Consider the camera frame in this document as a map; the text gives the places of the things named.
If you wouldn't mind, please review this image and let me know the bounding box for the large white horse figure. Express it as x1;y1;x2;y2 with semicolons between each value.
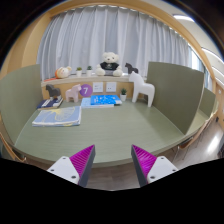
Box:
129;72;155;107

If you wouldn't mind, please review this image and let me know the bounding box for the orange white plush toy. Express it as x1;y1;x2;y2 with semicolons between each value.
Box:
55;66;72;79

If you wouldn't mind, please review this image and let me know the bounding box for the green left partition panel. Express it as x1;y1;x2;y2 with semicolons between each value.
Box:
0;64;43;143

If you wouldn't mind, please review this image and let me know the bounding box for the left potted plant on shelf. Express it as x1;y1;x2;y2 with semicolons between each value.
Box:
76;67;82;77

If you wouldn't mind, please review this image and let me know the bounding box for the green right partition panel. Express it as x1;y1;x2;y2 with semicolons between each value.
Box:
147;62;204;134

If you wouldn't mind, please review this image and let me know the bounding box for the dark blue book stack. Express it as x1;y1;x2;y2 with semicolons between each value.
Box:
37;99;63;110

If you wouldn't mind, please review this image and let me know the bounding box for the small black horse figure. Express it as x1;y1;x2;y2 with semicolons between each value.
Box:
125;63;139;74

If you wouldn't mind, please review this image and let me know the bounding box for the right potted plant on shelf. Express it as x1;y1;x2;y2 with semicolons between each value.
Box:
86;66;92;77

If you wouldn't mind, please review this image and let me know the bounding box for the left white wall socket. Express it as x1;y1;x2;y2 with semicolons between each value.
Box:
93;82;103;93

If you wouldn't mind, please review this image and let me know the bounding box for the green partition panel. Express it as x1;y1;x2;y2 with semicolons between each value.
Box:
0;64;43;143
147;62;204;134

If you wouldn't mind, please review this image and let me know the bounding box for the white wall socket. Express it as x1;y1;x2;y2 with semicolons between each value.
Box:
93;82;103;93
106;82;117;93

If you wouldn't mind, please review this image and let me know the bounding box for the white teddy bear black shirt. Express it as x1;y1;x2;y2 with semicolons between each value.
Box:
95;52;123;77

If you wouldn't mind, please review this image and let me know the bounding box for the white grey curtain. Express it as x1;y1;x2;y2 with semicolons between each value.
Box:
37;6;189;80

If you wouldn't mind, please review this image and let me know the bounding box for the folded blue yellow towel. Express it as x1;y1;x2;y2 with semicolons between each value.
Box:
32;106;82;127

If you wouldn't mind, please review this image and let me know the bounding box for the right white wall socket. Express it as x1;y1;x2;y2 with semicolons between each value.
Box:
106;82;117;93

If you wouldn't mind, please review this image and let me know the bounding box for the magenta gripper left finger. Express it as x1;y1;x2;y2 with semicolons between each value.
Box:
48;145;95;187

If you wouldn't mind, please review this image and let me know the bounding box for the small pink horse figure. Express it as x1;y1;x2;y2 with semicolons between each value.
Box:
65;84;81;102

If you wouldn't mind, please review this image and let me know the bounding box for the purple round number sign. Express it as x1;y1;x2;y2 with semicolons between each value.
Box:
80;84;93;97

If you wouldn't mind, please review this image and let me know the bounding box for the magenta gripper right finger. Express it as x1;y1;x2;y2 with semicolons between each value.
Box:
131;145;177;187

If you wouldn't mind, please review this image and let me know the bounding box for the potted plant on shelf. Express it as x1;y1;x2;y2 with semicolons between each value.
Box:
76;67;82;77
86;66;92;77

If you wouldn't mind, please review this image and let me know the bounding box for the small potted plant on table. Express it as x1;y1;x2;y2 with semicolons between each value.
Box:
120;88;127;102

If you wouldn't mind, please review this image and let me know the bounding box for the dark grey horse figure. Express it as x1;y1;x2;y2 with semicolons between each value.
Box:
46;84;61;100

